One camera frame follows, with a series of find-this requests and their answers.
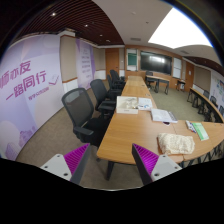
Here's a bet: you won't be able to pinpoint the curved side table right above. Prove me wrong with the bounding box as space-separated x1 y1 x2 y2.
187 88 224 123

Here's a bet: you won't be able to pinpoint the small striped packet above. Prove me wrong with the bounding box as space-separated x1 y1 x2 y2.
185 120 196 133

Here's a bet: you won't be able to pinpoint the narrow purple wall banner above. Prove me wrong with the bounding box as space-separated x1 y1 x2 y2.
76 39 96 89

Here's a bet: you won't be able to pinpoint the green booklet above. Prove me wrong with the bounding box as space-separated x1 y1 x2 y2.
192 122 209 141

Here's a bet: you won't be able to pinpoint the large black wall screen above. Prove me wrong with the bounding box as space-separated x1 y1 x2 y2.
140 51 172 75

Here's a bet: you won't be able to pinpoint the near black office chair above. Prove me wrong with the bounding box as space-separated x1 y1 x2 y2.
62 88 110 147

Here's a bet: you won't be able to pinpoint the small desk at back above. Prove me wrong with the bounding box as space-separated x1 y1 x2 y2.
146 75 169 95

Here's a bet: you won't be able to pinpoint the open white book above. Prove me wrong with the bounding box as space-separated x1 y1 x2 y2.
151 108 178 123

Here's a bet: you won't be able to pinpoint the white open box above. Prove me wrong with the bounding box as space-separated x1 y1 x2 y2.
116 96 138 114

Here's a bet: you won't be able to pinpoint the black office chair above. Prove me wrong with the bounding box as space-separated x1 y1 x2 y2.
90 79 116 117
62 88 110 147

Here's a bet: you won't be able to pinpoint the cream crumpled towel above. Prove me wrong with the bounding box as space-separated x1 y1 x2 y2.
158 133 195 155

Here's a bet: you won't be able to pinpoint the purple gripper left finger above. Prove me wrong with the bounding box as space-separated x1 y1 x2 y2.
41 143 90 184

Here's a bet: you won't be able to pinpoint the white papers on table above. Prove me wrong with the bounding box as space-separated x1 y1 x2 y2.
138 97 153 111

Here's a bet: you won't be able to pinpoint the far black office chairs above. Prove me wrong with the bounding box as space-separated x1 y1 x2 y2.
107 69 126 90

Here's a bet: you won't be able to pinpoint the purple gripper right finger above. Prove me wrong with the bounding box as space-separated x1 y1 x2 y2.
132 144 181 185

